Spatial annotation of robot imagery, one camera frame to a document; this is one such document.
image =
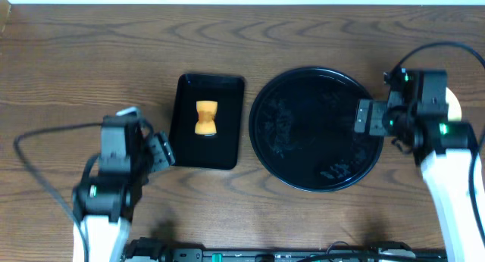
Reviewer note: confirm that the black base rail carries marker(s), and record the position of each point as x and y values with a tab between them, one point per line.
154	250

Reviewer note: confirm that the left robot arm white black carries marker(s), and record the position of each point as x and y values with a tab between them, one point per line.
104	204

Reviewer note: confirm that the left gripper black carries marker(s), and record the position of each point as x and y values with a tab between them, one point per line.
160	152

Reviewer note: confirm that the orange yellow sponge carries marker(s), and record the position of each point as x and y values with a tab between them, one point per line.
205	125

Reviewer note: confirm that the black rectangular tray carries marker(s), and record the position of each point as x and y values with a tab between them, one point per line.
218	151

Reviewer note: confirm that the yellow plate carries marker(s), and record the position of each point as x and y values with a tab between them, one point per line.
454	108

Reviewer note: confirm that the black round tray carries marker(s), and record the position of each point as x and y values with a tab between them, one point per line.
301	126

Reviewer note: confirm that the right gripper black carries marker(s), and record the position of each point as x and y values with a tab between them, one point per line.
368	116

